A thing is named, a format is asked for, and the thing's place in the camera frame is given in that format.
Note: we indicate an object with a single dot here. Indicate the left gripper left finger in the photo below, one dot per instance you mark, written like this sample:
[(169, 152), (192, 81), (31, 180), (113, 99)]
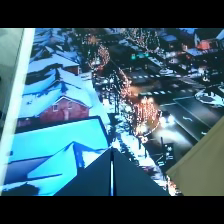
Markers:
[(95, 178)]

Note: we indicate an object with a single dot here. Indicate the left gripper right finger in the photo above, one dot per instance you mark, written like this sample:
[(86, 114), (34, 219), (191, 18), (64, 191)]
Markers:
[(133, 180)]

